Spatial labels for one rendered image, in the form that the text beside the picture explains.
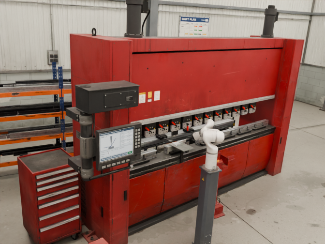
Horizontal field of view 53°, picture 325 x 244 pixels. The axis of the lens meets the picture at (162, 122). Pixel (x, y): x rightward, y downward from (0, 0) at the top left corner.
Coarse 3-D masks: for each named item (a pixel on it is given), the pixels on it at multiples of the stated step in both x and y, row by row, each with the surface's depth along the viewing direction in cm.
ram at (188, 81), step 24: (144, 72) 355; (168, 72) 377; (192, 72) 402; (216, 72) 430; (240, 72) 463; (264, 72) 501; (168, 96) 387; (192, 96) 414; (216, 96) 444; (240, 96) 479; (264, 96) 520
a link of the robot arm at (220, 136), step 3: (210, 129) 378; (213, 129) 378; (216, 129) 375; (216, 132) 338; (219, 132) 338; (222, 132) 340; (216, 135) 336; (219, 135) 336; (222, 135) 336; (216, 138) 336; (219, 138) 336; (222, 138) 336; (216, 141) 338; (219, 141) 338
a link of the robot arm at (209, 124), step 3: (207, 120) 391; (210, 120) 387; (207, 123) 384; (210, 123) 384; (213, 123) 387; (204, 126) 380; (207, 126) 382; (210, 126) 384; (201, 129) 379; (204, 129) 378; (207, 129) 378; (201, 132) 378; (201, 135) 379
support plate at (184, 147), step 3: (171, 144) 413; (174, 144) 413; (183, 144) 415; (186, 144) 415; (177, 147) 404; (180, 147) 405; (183, 147) 405; (186, 147) 406; (189, 147) 406; (192, 147) 407; (183, 150) 397; (186, 150) 397
